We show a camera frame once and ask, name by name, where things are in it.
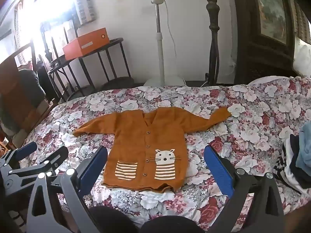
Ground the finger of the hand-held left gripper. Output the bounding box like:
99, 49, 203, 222
7, 146, 69, 192
0, 141, 37, 175

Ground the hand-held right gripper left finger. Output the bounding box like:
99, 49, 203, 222
25, 146, 108, 233

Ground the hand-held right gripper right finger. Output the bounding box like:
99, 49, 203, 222
204, 145, 285, 233

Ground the orange knitted cardigan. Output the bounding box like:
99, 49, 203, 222
73, 107, 232, 193

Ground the pile of folded clothes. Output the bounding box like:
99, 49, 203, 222
283, 133, 311, 195

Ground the floral blanket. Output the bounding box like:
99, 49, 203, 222
19, 76, 311, 233

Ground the black white checked cloth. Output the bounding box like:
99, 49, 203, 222
273, 150, 292, 182

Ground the grey cushion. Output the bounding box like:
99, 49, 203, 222
18, 69, 46, 108

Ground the brown wooden chair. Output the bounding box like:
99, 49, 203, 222
0, 41, 50, 148

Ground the navy cloth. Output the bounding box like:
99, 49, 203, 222
289, 136, 304, 187

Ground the black metal round table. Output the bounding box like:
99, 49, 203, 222
47, 37, 136, 100

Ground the light blue cloth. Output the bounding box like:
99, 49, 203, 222
296, 121, 311, 169

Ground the orange box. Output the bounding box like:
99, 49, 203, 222
63, 27, 108, 61

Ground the white pillow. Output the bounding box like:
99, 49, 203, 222
293, 40, 311, 78

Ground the patterned curtain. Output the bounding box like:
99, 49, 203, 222
72, 0, 100, 26

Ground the dark wooden framed painting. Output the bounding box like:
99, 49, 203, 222
233, 0, 311, 83

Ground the white pedestal fan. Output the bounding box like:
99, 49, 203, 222
143, 0, 185, 88

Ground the dark carved wooden post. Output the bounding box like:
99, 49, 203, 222
205, 0, 221, 85

